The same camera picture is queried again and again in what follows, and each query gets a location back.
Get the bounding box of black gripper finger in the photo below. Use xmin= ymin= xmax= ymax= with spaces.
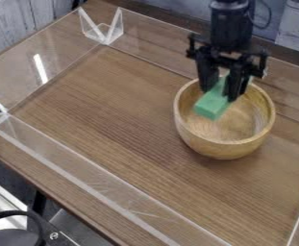
xmin=196 ymin=54 xmax=219 ymax=92
xmin=223 ymin=61 xmax=249 ymax=103

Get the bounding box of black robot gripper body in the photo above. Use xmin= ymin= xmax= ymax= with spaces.
xmin=184 ymin=0 xmax=269 ymax=80

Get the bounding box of green rectangular block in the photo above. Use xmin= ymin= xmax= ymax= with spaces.
xmin=192 ymin=76 xmax=232 ymax=121

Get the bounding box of brown wooden bowl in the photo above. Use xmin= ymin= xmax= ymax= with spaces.
xmin=172 ymin=79 xmax=276 ymax=160

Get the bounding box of white box with blue mark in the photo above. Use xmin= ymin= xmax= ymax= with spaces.
xmin=276 ymin=0 xmax=299 ymax=51

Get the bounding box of black table leg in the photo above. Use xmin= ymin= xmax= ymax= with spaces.
xmin=31 ymin=191 xmax=47 ymax=215

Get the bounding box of clear acrylic corner bracket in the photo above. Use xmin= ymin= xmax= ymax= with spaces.
xmin=77 ymin=8 xmax=122 ymax=45

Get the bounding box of clear acrylic front wall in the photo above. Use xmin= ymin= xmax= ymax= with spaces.
xmin=0 ymin=112 xmax=231 ymax=246

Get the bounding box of grey metal base plate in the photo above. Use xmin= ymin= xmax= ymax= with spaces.
xmin=39 ymin=209 xmax=113 ymax=246

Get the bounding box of black cable loop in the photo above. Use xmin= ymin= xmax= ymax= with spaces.
xmin=0 ymin=209 xmax=46 ymax=246

